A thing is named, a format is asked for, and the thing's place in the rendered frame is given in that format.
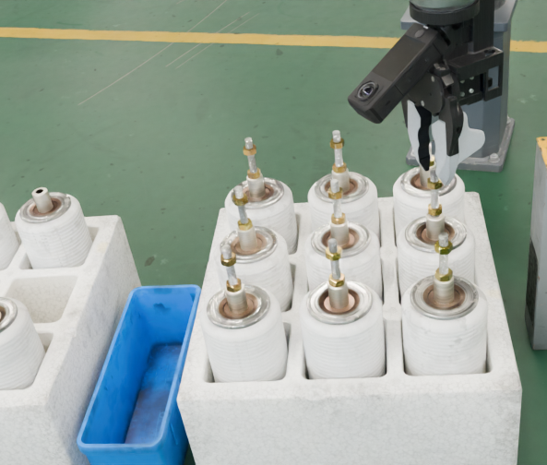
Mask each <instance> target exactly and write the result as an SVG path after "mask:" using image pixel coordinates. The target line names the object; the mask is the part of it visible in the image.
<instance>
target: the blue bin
mask: <svg viewBox="0 0 547 465"><path fill-rule="evenodd" d="M200 295H201V289H200V287H198V286H196V285H193V284H189V285H165V286H142V287H137V288H135V289H134V290H133V291H131V292H130V293H129V296H128V298H127V301H126V304H125V308H124V311H123V313H122V316H121V319H120V321H119V324H118V327H117V330H116V331H115V334H114V337H113V341H112V344H111V347H110V350H109V351H108V354H107V357H106V360H105V362H104V365H103V368H102V370H101V374H100V377H99V380H98V382H97V385H96V387H95V390H94V392H93V395H92V398H91V401H90V403H89V407H88V410H87V412H86V415H85V418H84V421H83V423H82V425H81V428H80V431H79V433H78V436H77V446H78V448H79V450H80V452H81V453H83V454H84V455H86V456H87V458H88V460H89V463H90V465H184V461H185V457H186V452H187V449H188V445H189V440H188V437H187V433H186V431H185V428H184V422H183V419H182V415H181V413H180V410H179V406H178V403H177V397H178V392H179V388H180V384H181V382H182V376H183V371H184V364H185V360H186V356H187V352H188V348H189V343H190V340H191V336H192V331H193V327H194V324H195V320H196V311H197V308H198V304H199V299H200Z"/></svg>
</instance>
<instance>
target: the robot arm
mask: <svg viewBox="0 0 547 465"><path fill-rule="evenodd" d="M504 3H505V0H410V17H411V18H412V19H414V20H415V21H417V22H420V23H423V24H426V25H425V26H424V25H423V24H420V23H417V22H415V23H413V24H412V25H411V26H410V28H409V29H408V30H407V31H406V32H405V33H404V34H403V36H402V37H401V38H400V39H399V40H398V41H397V42H396V43H395V45H394V46H393V47H392V48H391V49H390V50H389V51H388V52H387V53H386V55H385V56H384V57H383V58H382V59H381V60H380V61H379V63H378V64H377V65H376V66H375V67H374V68H373V69H372V70H371V72H370V73H369V74H368V75H367V76H366V77H365V78H364V79H363V81H362V82H361V83H360V84H359V85H358V86H357V87H356V88H355V90H354V91H353V92H352V93H351V94H350V95H349V96H348V102H349V104H350V106H351V107H352V108H353V109H354V110H355V111H356V113H357V114H359V115H360V116H362V117H364V118H365V119H367V120H369V121H370V122H372V123H374V124H381V123H382V122H383V120H384V119H385V118H386V117H387V116H388V115H389V114H390V113H391V111H392V110H393V109H394V108H395V107H396V106H397V105H398V104H399V102H400V101H401V104H402V110H403V114H404V120H405V125H406V127H407V128H408V133H409V137H410V143H411V145H412V148H413V151H414V154H415V157H416V160H417V162H418V163H419V164H420V165H421V167H422V169H423V170H424V171H426V172H427V171H429V170H430V153H429V144H430V142H432V141H433V140H434V142H435V154H434V157H435V161H436V170H435V174H436V175H437V176H438V178H439V179H440V180H441V182H442V183H443V184H444V185H449V184H450V183H451V181H452V180H453V178H454V176H455V173H456V169H457V167H458V164H459V163H460V162H462V161H464V160H465V159H466V158H468V157H469V156H470V155H471V154H472V153H474V152H475V151H477V150H478V149H480V148H481V147H482V145H483V143H484V140H485V136H484V133H483V132H482V131H481V130H478V129H471V128H469V126H468V117H467V115H466V114H465V113H464V112H463V111H462V108H461V106H462V105H465V104H466V105H471V104H473V103H475V102H477V101H482V98H483V100H484V101H489V100H491V99H494V98H496V97H499V96H502V90H503V65H504V52H503V51H501V50H499V49H497V48H495V47H494V46H493V26H494V11H495V10H497V9H498V8H500V7H501V6H502V5H503V4H504ZM490 53H492V54H490ZM485 54H490V55H487V56H485ZM496 66H499V71H498V87H495V88H493V89H488V88H490V87H491V86H492V85H493V79H492V78H491V77H488V74H489V69H491V68H493V67H496Z"/></svg>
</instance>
